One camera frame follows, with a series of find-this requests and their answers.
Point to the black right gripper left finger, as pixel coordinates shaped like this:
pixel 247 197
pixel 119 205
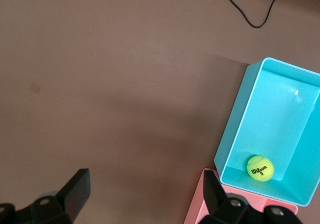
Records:
pixel 70 199

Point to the pink plastic bin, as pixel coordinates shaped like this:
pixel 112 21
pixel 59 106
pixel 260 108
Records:
pixel 197 209

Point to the yellow-green tennis ball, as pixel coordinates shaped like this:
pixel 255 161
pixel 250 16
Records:
pixel 260 168

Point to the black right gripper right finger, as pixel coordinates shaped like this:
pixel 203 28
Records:
pixel 225 211

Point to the blue plastic bin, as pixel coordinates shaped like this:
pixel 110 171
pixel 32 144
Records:
pixel 275 121

